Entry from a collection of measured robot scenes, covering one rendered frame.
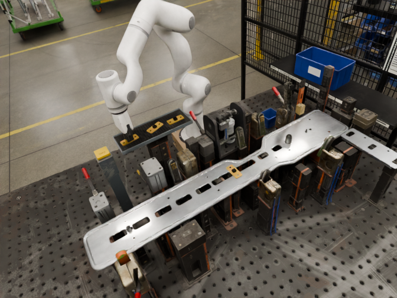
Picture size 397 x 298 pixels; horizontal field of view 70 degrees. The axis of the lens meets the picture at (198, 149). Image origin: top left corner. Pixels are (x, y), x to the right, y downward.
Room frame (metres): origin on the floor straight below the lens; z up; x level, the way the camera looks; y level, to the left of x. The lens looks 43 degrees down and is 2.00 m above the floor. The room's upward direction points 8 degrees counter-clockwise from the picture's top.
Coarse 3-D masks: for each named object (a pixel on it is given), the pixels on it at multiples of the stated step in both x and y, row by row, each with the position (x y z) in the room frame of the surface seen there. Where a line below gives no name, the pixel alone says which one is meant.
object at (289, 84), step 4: (284, 84) 1.23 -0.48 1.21; (288, 84) 1.23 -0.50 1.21; (284, 88) 1.23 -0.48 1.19; (288, 88) 1.23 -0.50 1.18; (292, 88) 1.20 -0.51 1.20; (284, 92) 1.23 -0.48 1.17; (288, 92) 1.23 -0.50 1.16; (284, 96) 1.22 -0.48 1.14; (288, 96) 1.22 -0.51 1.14; (284, 100) 1.22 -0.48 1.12; (288, 100) 1.22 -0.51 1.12; (284, 104) 1.22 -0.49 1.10; (288, 104) 1.22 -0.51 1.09; (284, 108) 1.21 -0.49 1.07
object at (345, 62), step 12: (312, 48) 1.71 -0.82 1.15; (300, 60) 1.60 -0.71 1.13; (312, 60) 1.53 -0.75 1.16; (324, 60) 1.62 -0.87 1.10; (336, 60) 1.55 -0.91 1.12; (348, 60) 1.49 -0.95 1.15; (300, 72) 1.59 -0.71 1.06; (312, 72) 1.51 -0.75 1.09; (336, 72) 1.38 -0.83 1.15; (348, 72) 1.43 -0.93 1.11; (336, 84) 1.38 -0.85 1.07
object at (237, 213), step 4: (228, 176) 0.89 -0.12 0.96; (236, 192) 0.87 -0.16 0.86; (232, 196) 0.87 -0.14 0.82; (236, 196) 0.87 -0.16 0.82; (232, 200) 0.87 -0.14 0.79; (236, 200) 0.87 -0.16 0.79; (232, 204) 0.88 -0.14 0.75; (236, 204) 0.87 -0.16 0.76; (232, 208) 0.88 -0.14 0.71; (236, 208) 0.87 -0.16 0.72; (240, 208) 0.88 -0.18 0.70; (232, 212) 0.86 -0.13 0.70; (236, 212) 0.85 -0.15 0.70; (240, 212) 0.85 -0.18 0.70; (244, 212) 0.85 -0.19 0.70; (236, 216) 0.83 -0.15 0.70
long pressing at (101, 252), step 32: (288, 128) 1.13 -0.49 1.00; (320, 128) 1.10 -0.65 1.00; (224, 160) 0.96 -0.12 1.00; (256, 160) 0.93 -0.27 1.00; (288, 160) 0.90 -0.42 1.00; (192, 192) 0.79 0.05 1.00; (224, 192) 0.77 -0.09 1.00; (128, 224) 0.68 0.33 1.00; (160, 224) 0.65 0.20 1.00; (96, 256) 0.55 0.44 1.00
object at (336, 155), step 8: (328, 152) 0.88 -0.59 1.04; (336, 152) 0.87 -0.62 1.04; (320, 160) 0.90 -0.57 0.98; (328, 160) 0.86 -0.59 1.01; (336, 160) 0.83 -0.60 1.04; (320, 168) 0.89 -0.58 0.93; (328, 168) 0.86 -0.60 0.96; (336, 168) 0.83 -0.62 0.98; (320, 176) 0.88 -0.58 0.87; (328, 176) 0.84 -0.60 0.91; (336, 176) 0.84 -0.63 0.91; (320, 184) 0.87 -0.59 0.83; (328, 184) 0.85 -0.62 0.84; (312, 192) 0.89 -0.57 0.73; (320, 192) 0.86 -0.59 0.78; (328, 192) 0.85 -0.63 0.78; (320, 200) 0.84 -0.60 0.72; (328, 200) 0.83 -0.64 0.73
